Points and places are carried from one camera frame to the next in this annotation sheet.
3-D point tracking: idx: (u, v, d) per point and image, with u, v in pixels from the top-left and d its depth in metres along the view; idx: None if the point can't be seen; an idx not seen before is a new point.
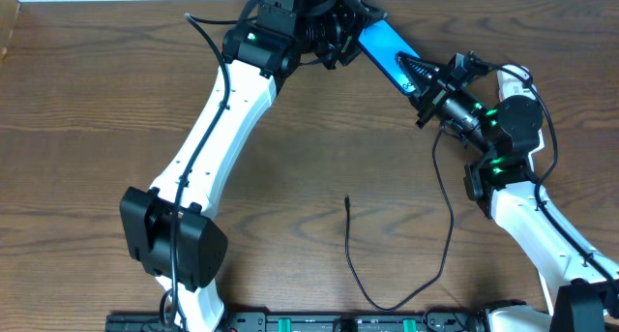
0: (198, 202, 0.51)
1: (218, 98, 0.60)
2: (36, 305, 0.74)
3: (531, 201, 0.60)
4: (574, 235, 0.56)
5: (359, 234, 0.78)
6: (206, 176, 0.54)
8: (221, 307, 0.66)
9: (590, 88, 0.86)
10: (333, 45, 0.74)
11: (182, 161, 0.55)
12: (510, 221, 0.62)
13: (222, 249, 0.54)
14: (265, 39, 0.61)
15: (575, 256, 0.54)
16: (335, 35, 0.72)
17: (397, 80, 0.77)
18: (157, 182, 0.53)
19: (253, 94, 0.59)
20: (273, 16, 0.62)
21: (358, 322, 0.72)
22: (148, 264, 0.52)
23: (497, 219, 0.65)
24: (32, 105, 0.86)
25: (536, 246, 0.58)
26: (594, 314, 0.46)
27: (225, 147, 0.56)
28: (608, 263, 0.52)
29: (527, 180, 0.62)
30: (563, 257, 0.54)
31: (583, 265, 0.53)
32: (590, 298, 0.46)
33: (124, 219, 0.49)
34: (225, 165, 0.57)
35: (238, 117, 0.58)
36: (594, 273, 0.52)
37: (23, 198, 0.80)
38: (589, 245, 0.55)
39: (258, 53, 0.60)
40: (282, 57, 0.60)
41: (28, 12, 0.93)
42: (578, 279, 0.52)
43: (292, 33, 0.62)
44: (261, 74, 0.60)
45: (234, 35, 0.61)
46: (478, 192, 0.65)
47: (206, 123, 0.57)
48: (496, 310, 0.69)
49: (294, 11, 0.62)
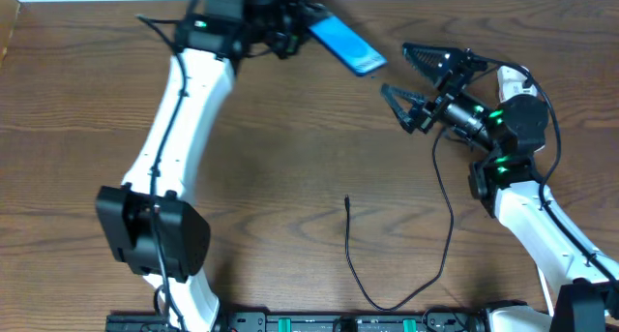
0: (172, 189, 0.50)
1: (174, 87, 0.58)
2: (36, 305, 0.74)
3: (535, 201, 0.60)
4: (577, 235, 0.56)
5: (359, 234, 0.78)
6: (177, 164, 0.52)
8: (217, 301, 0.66)
9: (589, 89, 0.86)
10: (281, 36, 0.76)
11: (150, 152, 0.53)
12: (513, 218, 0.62)
13: (205, 234, 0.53)
14: (215, 24, 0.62)
15: (578, 256, 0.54)
16: (284, 24, 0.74)
17: (352, 64, 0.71)
18: (128, 177, 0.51)
19: (211, 78, 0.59)
20: (219, 3, 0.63)
21: (358, 322, 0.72)
22: (133, 262, 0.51)
23: (500, 218, 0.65)
24: (32, 105, 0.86)
25: (538, 244, 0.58)
26: (594, 316, 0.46)
27: (190, 131, 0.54)
28: (611, 263, 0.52)
29: (532, 180, 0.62)
30: (566, 256, 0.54)
31: (586, 265, 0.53)
32: (593, 302, 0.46)
33: (102, 220, 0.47)
34: (195, 150, 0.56)
35: (199, 102, 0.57)
36: (597, 274, 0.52)
37: (22, 197, 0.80)
38: (591, 245, 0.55)
39: (210, 39, 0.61)
40: (234, 41, 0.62)
41: (27, 11, 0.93)
42: (580, 279, 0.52)
43: (241, 16, 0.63)
44: (215, 59, 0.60)
45: (183, 26, 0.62)
46: (484, 191, 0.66)
47: (168, 112, 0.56)
48: (497, 310, 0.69)
49: None
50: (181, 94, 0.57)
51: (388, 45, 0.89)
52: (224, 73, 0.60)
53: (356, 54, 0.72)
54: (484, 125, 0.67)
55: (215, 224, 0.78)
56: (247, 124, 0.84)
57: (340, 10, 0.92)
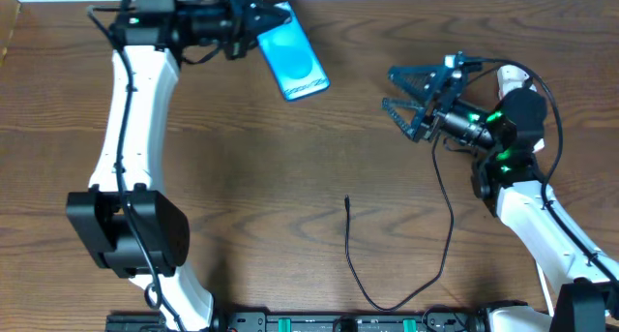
0: (140, 181, 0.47)
1: (121, 86, 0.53)
2: (35, 304, 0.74)
3: (538, 201, 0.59)
4: (578, 234, 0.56)
5: (359, 234, 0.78)
6: (138, 157, 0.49)
8: (210, 296, 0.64)
9: (589, 89, 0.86)
10: (217, 41, 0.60)
11: (109, 152, 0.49)
12: (514, 216, 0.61)
13: (184, 224, 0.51)
14: (149, 18, 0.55)
15: (579, 256, 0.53)
16: (221, 30, 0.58)
17: (283, 84, 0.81)
18: (93, 180, 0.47)
19: (156, 68, 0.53)
20: None
21: (358, 322, 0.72)
22: (117, 266, 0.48)
23: (502, 217, 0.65)
24: (32, 105, 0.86)
25: (539, 242, 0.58)
26: (595, 315, 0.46)
27: (145, 124, 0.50)
28: (612, 264, 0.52)
29: (535, 180, 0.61)
30: (567, 256, 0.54)
31: (587, 265, 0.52)
32: (593, 300, 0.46)
33: (74, 226, 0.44)
34: (157, 139, 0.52)
35: (149, 94, 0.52)
36: (598, 274, 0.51)
37: (22, 197, 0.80)
38: (593, 245, 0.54)
39: (145, 34, 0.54)
40: (172, 30, 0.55)
41: (28, 11, 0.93)
42: (581, 279, 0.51)
43: (172, 8, 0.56)
44: (154, 49, 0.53)
45: (115, 26, 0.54)
46: (486, 190, 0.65)
47: (119, 110, 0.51)
48: (497, 310, 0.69)
49: None
50: (128, 90, 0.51)
51: (388, 45, 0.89)
52: (168, 61, 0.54)
53: (292, 75, 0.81)
54: (484, 128, 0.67)
55: (215, 225, 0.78)
56: (247, 124, 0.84)
57: (340, 10, 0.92)
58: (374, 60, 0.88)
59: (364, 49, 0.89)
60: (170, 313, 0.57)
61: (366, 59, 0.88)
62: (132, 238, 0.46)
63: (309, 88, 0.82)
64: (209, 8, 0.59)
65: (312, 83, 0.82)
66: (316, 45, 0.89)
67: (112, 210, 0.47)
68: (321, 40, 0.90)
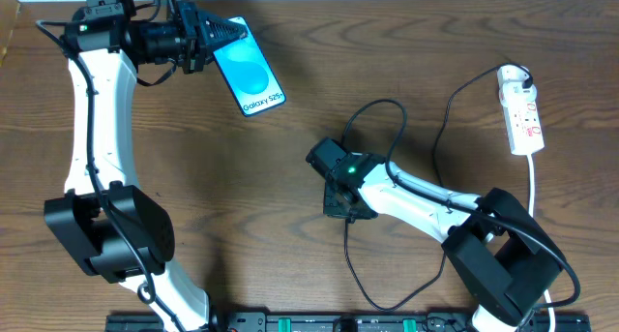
0: (115, 178, 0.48)
1: (81, 91, 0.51)
2: (36, 305, 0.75)
3: (389, 181, 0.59)
4: (429, 191, 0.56)
5: (359, 234, 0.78)
6: (109, 157, 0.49)
8: (204, 292, 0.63)
9: (589, 89, 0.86)
10: (173, 59, 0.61)
11: (80, 156, 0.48)
12: (386, 206, 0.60)
13: (166, 222, 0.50)
14: (100, 25, 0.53)
15: (439, 208, 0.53)
16: (175, 47, 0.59)
17: (239, 101, 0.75)
18: (68, 186, 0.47)
19: (113, 68, 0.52)
20: (96, 12, 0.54)
21: (358, 322, 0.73)
22: (106, 272, 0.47)
23: (376, 208, 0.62)
24: (32, 105, 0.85)
25: (412, 218, 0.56)
26: (480, 250, 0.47)
27: (111, 125, 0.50)
28: (465, 196, 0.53)
29: (376, 165, 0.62)
30: (432, 216, 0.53)
31: (449, 212, 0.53)
32: (469, 243, 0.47)
33: (57, 233, 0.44)
34: (126, 138, 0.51)
35: (110, 99, 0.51)
36: (459, 214, 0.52)
37: (22, 198, 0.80)
38: (444, 192, 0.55)
39: (98, 39, 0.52)
40: (124, 32, 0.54)
41: (27, 11, 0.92)
42: (452, 228, 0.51)
43: (125, 15, 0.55)
44: (108, 52, 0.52)
45: (65, 36, 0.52)
46: (348, 196, 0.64)
47: (82, 116, 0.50)
48: (475, 316, 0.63)
49: (120, 2, 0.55)
50: (88, 94, 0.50)
51: (388, 45, 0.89)
52: (125, 61, 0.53)
53: (248, 90, 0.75)
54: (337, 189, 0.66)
55: (215, 225, 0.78)
56: (247, 124, 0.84)
57: (340, 10, 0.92)
58: (375, 60, 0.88)
59: (365, 49, 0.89)
60: (166, 312, 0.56)
61: (366, 59, 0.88)
62: (118, 241, 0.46)
63: (265, 104, 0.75)
64: (162, 27, 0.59)
65: (270, 98, 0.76)
66: (316, 45, 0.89)
67: (92, 215, 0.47)
68: (321, 40, 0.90)
